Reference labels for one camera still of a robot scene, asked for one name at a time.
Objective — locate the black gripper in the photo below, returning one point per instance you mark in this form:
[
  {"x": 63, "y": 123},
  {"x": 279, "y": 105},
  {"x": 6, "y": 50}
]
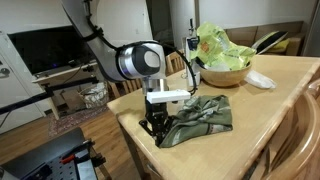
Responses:
[{"x": 156, "y": 113}]

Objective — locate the green patterned kitchen towel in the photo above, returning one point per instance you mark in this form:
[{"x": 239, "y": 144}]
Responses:
[{"x": 206, "y": 116}]

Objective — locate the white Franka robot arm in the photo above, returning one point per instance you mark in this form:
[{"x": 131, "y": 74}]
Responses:
[{"x": 110, "y": 63}]

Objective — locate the white standing paper packet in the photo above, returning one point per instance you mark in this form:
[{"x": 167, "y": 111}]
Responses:
[{"x": 196, "y": 75}]

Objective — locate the wicker basket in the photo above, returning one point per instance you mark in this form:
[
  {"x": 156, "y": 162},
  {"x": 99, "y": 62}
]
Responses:
[{"x": 95, "y": 96}]

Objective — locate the patterned floor rug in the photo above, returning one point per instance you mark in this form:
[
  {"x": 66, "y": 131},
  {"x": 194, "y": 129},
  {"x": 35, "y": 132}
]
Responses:
[{"x": 70, "y": 121}]

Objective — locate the round wooden bowl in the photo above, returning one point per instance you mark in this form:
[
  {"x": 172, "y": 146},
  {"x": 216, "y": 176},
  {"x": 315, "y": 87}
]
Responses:
[{"x": 226, "y": 78}]

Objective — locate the brown cardboard box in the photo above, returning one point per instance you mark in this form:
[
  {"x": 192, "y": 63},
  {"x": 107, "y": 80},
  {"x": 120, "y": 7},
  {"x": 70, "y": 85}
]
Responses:
[{"x": 71, "y": 100}]

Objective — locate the light green snack bag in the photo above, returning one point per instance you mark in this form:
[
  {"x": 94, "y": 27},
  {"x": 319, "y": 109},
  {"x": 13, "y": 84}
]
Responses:
[{"x": 226, "y": 53}]

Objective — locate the white television stand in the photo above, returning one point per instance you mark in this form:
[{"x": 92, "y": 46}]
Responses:
[{"x": 66, "y": 71}]

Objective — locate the black perforated tool cart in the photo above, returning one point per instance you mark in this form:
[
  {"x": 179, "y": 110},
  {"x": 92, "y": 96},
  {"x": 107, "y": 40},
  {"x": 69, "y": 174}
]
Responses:
[{"x": 40, "y": 153}]

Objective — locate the black stand bar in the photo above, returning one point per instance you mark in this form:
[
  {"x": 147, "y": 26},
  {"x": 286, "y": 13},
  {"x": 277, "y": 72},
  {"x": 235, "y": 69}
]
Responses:
[{"x": 23, "y": 101}]

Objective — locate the black flat screen television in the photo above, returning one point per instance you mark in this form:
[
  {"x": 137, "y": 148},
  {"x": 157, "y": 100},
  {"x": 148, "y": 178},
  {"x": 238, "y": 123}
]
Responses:
[{"x": 40, "y": 50}]

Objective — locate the wooden chair back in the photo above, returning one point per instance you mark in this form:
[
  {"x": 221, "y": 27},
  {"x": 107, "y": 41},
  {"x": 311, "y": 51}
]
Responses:
[{"x": 300, "y": 156}]

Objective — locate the striped green black pillow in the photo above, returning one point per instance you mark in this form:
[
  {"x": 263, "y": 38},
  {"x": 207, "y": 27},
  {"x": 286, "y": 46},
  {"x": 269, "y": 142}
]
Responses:
[{"x": 271, "y": 40}]

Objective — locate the white door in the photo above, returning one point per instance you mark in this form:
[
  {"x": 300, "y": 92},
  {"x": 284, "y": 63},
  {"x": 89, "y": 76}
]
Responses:
[{"x": 13, "y": 86}]

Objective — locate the yellow pillow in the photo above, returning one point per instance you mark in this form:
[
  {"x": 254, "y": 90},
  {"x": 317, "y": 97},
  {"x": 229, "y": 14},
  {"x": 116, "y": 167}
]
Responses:
[{"x": 282, "y": 46}]

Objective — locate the round metal door knob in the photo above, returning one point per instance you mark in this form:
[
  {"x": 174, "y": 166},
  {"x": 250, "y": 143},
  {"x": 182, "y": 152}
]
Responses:
[{"x": 4, "y": 71}]

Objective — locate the brown wooden sofa bench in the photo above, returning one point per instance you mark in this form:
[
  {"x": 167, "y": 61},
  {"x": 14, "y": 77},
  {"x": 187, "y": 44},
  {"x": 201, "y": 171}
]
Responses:
[{"x": 295, "y": 45}]

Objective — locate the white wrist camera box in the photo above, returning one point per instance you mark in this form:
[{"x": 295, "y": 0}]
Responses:
[{"x": 166, "y": 96}]

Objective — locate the small black camera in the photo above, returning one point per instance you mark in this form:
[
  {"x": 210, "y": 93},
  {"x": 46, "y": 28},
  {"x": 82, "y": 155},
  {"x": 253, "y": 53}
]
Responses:
[{"x": 88, "y": 67}]

